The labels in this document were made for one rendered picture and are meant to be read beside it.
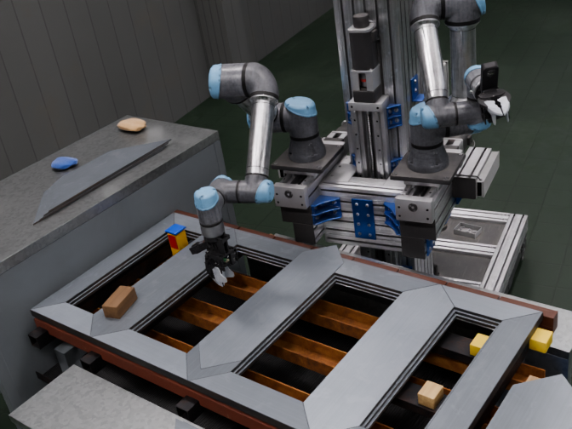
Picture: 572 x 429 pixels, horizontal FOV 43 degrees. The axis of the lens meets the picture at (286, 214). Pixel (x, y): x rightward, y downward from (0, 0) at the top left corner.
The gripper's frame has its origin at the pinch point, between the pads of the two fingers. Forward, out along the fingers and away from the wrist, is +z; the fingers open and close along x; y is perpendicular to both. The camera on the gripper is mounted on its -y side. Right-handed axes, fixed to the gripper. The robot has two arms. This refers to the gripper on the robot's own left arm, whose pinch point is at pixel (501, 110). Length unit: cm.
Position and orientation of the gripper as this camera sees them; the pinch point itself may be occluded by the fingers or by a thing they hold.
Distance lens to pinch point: 211.3
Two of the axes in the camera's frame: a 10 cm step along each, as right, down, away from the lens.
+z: -0.1, 5.0, -8.7
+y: 2.7, 8.4, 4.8
